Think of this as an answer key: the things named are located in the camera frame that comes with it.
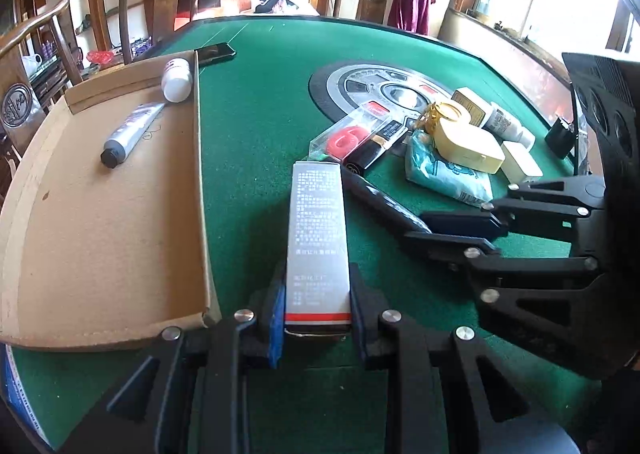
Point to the blue white printed sheet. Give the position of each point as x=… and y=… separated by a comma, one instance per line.
x=20, y=394

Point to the round table control panel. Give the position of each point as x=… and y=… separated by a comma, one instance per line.
x=360, y=83

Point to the cream medicine box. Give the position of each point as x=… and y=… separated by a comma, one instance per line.
x=470, y=103

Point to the small white box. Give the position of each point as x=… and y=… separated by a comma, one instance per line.
x=520, y=161

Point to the wooden chair with round medallion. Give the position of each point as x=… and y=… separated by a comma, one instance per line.
x=20, y=103

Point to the yellow plastic case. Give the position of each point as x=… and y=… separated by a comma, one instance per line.
x=470, y=148

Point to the black pen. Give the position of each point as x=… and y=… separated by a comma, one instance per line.
x=380, y=199

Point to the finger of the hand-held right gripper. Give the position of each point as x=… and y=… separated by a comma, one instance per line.
x=440, y=246
x=465, y=225

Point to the white bottle with label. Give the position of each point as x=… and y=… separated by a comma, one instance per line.
x=505, y=123

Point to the maroon cloth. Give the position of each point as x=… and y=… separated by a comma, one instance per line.
x=412, y=3

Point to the white plastic bag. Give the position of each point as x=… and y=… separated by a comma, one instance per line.
x=31, y=64

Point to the dark clothes pile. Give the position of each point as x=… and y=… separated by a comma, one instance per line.
x=275, y=2

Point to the plain white bottle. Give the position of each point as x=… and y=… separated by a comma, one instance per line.
x=177, y=83

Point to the silver tube with black cap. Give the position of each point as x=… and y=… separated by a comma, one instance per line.
x=132, y=131

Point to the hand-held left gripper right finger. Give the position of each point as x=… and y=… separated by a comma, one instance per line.
x=357, y=306

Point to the black smartphone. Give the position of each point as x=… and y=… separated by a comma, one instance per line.
x=215, y=53

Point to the teal tissue pack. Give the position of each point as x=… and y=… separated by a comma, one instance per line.
x=440, y=176

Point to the cardboard box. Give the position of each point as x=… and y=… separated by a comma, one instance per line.
x=100, y=244

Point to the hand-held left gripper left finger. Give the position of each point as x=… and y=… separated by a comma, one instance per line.
x=275, y=319

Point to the red plastic bag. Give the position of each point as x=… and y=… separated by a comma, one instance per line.
x=100, y=56

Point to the small black object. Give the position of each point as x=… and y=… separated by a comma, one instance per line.
x=558, y=137

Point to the silver carton with red stripe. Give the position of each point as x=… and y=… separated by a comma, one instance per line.
x=315, y=234

